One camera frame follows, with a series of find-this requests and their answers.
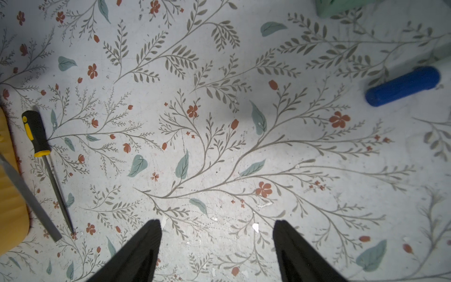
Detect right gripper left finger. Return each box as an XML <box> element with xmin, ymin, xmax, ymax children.
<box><xmin>89</xmin><ymin>220</ymin><xmax>162</xmax><ymax>282</ymax></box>

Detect green file organizer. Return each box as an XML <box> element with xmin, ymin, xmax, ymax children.
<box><xmin>314</xmin><ymin>0</ymin><xmax>382</xmax><ymax>18</ymax></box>

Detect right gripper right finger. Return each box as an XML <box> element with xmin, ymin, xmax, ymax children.
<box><xmin>272</xmin><ymin>220</ymin><xmax>346</xmax><ymax>282</ymax></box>

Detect blue marker pen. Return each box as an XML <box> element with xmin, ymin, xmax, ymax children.
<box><xmin>365</xmin><ymin>66</ymin><xmax>442</xmax><ymax>107</ymax></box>

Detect yellow storage box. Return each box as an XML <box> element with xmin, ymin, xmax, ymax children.
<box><xmin>1</xmin><ymin>111</ymin><xmax>30</xmax><ymax>255</ymax></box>

